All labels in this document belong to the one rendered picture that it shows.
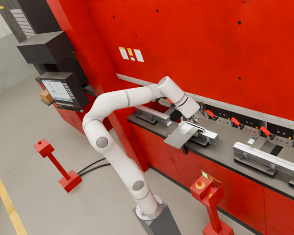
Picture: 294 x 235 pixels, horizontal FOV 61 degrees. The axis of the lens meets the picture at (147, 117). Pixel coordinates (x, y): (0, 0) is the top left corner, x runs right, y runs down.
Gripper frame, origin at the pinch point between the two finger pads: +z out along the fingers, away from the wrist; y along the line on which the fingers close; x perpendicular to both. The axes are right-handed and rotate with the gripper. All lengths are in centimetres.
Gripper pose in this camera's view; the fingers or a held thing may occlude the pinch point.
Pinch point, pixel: (199, 117)
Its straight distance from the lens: 146.8
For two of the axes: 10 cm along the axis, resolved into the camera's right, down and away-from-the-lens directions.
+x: 1.4, 4.3, -8.9
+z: 7.0, 6.0, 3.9
